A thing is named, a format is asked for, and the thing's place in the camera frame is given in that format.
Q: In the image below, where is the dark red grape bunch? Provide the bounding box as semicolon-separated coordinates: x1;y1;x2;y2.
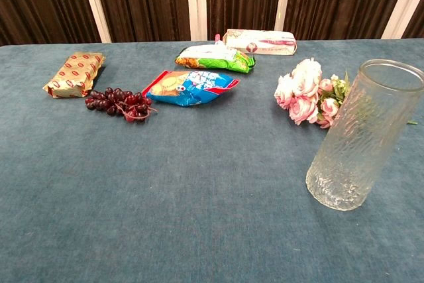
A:
84;87;158;124

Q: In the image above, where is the green snack bag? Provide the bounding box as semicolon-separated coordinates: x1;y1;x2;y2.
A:
174;33;256;74

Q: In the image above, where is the blue velvet tablecloth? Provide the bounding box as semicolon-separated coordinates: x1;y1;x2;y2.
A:
0;39;424;283

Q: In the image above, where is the wide white frame post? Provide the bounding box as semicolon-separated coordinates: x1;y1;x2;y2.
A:
185;0;209;42

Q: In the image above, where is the dark brown curtain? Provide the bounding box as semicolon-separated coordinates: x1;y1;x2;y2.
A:
0;0;424;47

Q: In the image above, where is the textured clear glass vase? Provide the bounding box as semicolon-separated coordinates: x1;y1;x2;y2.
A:
305;59;424;211

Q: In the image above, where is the pink artificial flower bouquet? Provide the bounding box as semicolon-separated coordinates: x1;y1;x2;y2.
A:
274;58;419;130

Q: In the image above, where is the gold packet with red marks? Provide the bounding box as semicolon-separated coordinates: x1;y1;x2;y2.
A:
42;51;107;99

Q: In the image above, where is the blue snack bag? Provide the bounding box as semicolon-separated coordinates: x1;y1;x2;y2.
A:
141;70;240;107

